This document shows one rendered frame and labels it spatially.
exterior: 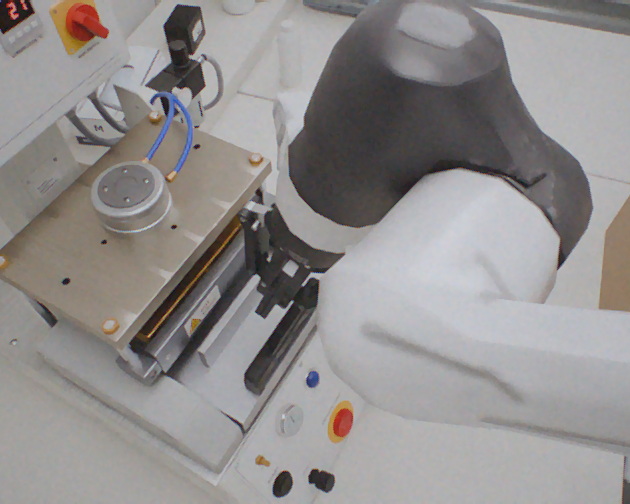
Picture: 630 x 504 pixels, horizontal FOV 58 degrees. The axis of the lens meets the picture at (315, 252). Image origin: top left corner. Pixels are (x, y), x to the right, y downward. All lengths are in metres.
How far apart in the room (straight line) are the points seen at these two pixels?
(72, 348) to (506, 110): 0.55
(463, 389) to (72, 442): 0.76
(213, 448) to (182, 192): 0.28
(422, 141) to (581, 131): 1.05
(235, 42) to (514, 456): 1.04
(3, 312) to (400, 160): 0.66
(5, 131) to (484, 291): 0.54
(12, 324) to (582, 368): 0.74
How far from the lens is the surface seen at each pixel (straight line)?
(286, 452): 0.76
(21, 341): 0.83
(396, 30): 0.29
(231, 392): 0.67
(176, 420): 0.64
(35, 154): 0.75
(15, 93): 0.67
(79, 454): 0.94
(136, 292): 0.59
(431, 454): 0.88
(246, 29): 1.46
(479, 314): 0.25
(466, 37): 0.30
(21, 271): 0.65
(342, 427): 0.83
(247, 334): 0.70
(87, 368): 0.69
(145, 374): 0.62
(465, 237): 0.27
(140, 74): 1.25
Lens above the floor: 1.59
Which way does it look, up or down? 55 degrees down
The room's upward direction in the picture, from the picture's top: 2 degrees counter-clockwise
